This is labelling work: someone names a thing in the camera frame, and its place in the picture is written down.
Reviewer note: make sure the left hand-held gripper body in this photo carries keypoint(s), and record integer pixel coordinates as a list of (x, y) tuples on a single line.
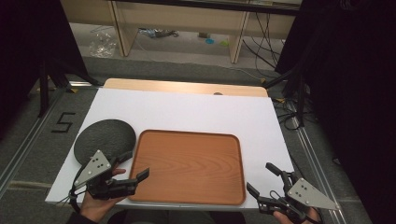
[(93, 168)]

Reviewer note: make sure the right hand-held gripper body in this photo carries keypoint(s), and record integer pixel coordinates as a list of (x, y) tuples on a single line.
[(306, 194)]

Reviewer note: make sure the black round placemat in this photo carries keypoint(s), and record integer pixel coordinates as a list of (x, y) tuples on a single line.
[(104, 140)]

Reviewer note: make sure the brown wooden tray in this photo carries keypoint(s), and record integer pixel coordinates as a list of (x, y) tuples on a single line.
[(190, 168)]

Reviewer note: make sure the person's right hand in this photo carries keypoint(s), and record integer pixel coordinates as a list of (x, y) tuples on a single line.
[(306, 217)]

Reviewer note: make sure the person's left hand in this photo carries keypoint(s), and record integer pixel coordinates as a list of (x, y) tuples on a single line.
[(96, 207)]

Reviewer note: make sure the white board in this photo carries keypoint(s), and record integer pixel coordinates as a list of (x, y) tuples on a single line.
[(186, 112)]

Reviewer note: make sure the black stand legs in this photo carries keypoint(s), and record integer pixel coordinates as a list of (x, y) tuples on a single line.
[(53, 77), (295, 90)]

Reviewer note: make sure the black curtain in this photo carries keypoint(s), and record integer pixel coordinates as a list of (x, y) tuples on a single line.
[(34, 46), (351, 93)]

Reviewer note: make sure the clear plastic bag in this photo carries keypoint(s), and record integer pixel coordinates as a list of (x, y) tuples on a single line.
[(102, 45)]

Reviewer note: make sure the dark bundle on floor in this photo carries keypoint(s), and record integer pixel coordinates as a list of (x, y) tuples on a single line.
[(158, 32)]

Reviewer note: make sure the green small object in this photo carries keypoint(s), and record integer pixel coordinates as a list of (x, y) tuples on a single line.
[(224, 43)]

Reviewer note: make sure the blue round object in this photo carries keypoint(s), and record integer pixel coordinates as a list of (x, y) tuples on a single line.
[(209, 40)]

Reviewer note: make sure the light wooden desk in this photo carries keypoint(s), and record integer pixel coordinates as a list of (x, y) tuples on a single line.
[(186, 15)]

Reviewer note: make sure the metal floor rail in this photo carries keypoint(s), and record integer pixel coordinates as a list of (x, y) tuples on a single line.
[(314, 161), (28, 143)]

